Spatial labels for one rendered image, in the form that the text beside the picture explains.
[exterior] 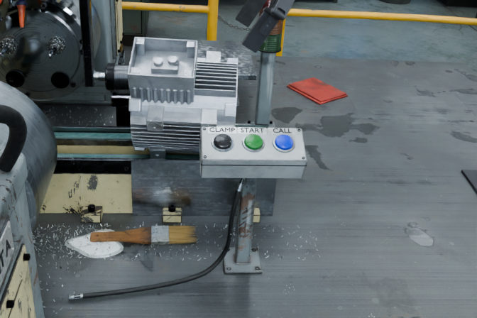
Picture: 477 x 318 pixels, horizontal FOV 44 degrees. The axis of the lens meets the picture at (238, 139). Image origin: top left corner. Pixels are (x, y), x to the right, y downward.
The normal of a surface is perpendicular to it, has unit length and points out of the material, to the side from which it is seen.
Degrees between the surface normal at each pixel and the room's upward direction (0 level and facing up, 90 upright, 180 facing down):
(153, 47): 113
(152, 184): 90
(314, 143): 0
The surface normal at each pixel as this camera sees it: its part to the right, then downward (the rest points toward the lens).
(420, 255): 0.06, -0.87
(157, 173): 0.08, 0.48
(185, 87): -0.03, 0.79
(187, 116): 0.06, -0.61
